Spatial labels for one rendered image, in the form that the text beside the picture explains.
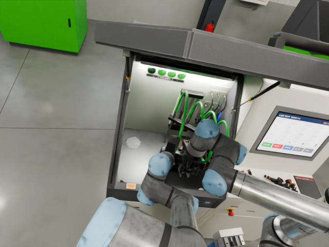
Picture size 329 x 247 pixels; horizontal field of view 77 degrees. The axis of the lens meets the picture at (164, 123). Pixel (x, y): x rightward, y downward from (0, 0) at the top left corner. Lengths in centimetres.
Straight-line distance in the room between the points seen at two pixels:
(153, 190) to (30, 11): 325
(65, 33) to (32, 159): 195
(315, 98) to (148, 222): 117
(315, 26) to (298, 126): 332
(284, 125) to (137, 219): 113
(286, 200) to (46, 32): 358
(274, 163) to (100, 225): 135
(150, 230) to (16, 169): 218
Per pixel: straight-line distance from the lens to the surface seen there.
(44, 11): 361
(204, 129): 72
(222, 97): 141
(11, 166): 254
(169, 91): 134
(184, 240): 42
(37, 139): 266
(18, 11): 376
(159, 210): 150
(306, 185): 175
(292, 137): 149
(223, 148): 73
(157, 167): 74
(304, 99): 136
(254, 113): 126
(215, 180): 64
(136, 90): 134
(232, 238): 131
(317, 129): 154
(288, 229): 101
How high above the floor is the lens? 207
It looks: 47 degrees down
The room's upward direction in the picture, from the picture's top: 19 degrees clockwise
